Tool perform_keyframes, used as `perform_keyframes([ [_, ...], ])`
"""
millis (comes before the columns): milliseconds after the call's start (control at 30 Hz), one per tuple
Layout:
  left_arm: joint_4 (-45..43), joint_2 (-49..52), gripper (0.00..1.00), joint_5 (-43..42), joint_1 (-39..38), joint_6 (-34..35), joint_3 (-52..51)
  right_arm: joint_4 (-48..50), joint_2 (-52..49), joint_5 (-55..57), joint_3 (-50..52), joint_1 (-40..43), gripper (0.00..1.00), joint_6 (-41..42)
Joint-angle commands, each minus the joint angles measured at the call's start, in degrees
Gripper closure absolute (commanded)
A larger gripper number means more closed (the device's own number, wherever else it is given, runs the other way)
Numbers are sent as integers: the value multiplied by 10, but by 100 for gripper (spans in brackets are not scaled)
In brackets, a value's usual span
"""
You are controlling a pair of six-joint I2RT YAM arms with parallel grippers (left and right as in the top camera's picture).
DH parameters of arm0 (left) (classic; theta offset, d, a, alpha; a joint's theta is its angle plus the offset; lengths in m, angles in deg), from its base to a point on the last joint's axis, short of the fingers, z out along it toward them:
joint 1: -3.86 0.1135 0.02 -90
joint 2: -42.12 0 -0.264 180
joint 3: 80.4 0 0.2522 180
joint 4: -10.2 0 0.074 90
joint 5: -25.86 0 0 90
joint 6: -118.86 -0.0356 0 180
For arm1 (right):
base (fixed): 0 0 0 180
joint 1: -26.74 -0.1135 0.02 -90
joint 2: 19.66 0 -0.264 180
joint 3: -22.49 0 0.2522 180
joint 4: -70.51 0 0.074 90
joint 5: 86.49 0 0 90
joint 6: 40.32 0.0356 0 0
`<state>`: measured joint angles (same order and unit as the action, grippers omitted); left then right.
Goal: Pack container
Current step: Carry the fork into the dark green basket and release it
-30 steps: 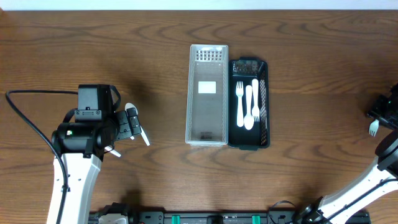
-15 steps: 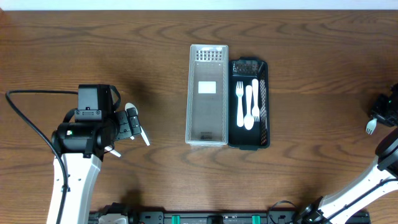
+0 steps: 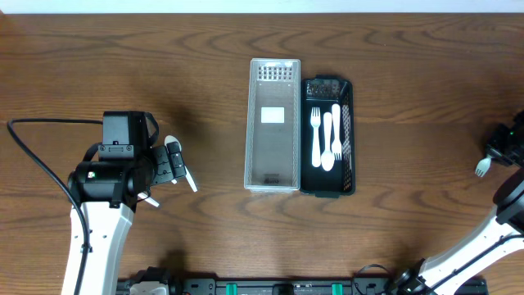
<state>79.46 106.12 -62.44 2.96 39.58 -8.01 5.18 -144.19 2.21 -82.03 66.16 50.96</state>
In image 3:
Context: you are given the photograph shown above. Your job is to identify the white plastic fork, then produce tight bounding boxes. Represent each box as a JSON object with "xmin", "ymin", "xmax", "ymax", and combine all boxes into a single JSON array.
[
  {"xmin": 310, "ymin": 107, "xmax": 321, "ymax": 168},
  {"xmin": 475, "ymin": 155, "xmax": 493, "ymax": 177},
  {"xmin": 332, "ymin": 103, "xmax": 342, "ymax": 161}
]

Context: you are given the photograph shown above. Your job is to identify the white plastic spoon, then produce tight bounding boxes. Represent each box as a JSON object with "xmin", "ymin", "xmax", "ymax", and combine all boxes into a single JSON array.
[
  {"xmin": 138, "ymin": 192, "xmax": 160, "ymax": 207},
  {"xmin": 321, "ymin": 112, "xmax": 335, "ymax": 171},
  {"xmin": 164, "ymin": 135, "xmax": 197, "ymax": 192}
]

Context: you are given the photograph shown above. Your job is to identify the black plastic basket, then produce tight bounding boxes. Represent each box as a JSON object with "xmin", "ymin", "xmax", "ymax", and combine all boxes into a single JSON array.
[{"xmin": 300, "ymin": 75, "xmax": 356, "ymax": 198}]

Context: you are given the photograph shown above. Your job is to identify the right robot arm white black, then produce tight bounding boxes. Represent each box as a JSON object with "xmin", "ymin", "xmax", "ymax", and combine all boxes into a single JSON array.
[{"xmin": 388, "ymin": 114, "xmax": 523, "ymax": 294}]

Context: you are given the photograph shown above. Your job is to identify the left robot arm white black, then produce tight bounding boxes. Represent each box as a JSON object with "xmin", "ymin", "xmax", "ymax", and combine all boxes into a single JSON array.
[{"xmin": 61, "ymin": 135, "xmax": 197, "ymax": 294}]

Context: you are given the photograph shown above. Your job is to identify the clear plastic basket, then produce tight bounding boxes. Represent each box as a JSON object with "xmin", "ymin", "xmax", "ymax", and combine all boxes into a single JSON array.
[{"xmin": 244, "ymin": 58, "xmax": 300, "ymax": 193}]

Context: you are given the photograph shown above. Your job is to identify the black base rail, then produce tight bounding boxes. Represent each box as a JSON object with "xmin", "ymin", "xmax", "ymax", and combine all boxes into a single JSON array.
[{"xmin": 116, "ymin": 266, "xmax": 489, "ymax": 295}]

